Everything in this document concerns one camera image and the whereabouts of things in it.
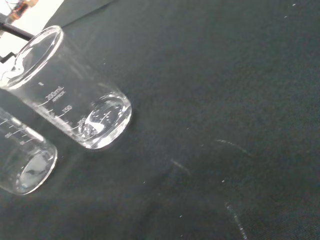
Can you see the black bench cloth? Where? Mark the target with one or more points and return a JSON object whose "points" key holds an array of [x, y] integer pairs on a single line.
{"points": [[200, 100]]}

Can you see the black tripod leg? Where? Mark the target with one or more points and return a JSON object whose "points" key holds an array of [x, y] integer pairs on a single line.
{"points": [[17, 30]]}

